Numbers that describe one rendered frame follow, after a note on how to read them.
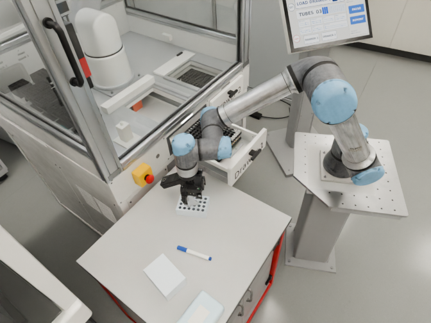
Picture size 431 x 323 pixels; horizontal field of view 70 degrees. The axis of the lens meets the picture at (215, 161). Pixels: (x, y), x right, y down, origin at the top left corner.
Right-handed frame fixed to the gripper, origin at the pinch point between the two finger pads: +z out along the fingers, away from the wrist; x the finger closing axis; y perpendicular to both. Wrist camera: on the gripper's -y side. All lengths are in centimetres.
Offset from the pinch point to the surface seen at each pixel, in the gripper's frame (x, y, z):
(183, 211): -3.2, -1.7, 2.2
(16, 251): -46, -22, -42
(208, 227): -7.2, 9.5, 5.2
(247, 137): 36.5, 20.3, -4.8
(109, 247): -21.3, -26.8, 5.2
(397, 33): 282, 157, 54
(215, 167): 15.0, 9.0, -6.1
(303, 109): 118, 54, 38
